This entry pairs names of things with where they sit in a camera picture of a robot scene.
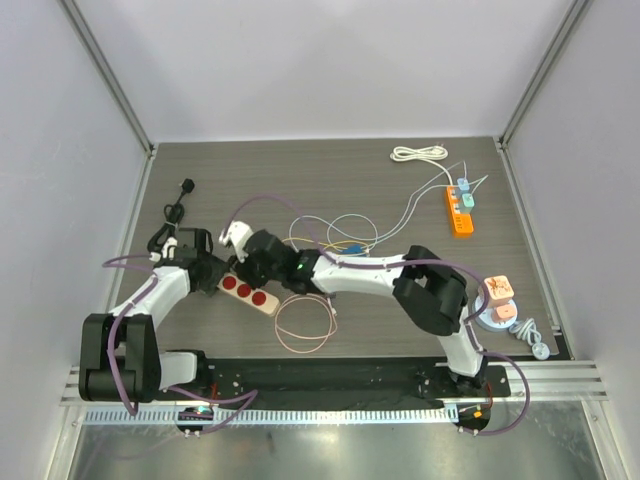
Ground beige power strip red sockets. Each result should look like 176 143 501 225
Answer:
217 273 281 317

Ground yellow charging cable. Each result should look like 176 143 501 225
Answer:
282 234 374 254

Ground pink charging cable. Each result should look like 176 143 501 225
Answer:
273 294 337 355

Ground blue cube adapter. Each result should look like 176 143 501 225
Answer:
341 244 366 256

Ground round light blue socket base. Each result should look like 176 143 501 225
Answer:
475 297 518 332

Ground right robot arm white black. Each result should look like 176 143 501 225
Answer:
219 223 487 396

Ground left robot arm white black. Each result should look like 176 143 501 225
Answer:
78 228 229 414

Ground teal charger plug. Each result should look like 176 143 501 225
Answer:
461 193 475 211

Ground light blue charger plug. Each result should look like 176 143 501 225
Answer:
456 177 470 195

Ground small pink charger plug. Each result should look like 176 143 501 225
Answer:
492 303 517 324

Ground orange power strip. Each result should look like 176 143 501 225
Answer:
445 186 474 238

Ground peach cube charger with print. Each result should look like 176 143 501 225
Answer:
483 275 514 307

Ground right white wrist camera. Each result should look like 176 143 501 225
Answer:
218 221 254 263

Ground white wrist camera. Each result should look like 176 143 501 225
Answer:
149 237 178 262
218 221 254 263

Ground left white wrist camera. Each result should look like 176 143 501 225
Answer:
149 237 178 262

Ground black power cord with plug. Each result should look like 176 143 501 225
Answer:
146 178 199 256

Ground black mounting base plate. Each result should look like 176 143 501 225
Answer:
180 357 511 411

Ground slotted cable duct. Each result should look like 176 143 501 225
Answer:
84 405 458 427

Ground pale green charging cable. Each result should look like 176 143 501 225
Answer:
325 173 490 254

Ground white coiled cord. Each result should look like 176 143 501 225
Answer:
389 143 450 164

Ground light blue coiled cord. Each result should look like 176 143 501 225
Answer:
507 319 552 361

